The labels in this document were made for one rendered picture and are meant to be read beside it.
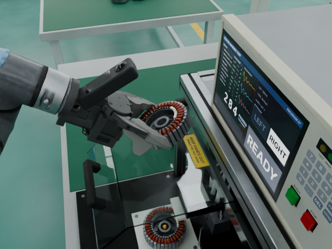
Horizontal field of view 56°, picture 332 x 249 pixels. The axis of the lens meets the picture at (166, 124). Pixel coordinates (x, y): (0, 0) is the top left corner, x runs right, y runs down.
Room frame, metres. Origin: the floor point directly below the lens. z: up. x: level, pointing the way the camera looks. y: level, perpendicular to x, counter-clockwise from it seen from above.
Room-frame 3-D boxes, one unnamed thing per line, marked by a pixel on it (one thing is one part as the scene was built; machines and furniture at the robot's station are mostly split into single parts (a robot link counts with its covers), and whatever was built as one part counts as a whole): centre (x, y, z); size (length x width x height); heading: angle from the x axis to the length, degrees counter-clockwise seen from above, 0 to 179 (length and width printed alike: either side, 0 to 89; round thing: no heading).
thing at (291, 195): (0.25, -0.18, 1.18); 0.02 x 0.01 x 0.02; 16
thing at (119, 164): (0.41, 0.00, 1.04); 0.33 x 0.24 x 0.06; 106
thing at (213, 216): (0.45, -0.14, 0.80); 0.07 x 0.05 x 0.06; 16
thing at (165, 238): (0.41, 0.00, 0.80); 0.11 x 0.11 x 0.04
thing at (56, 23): (2.64, 0.42, 0.37); 1.85 x 1.10 x 0.75; 16
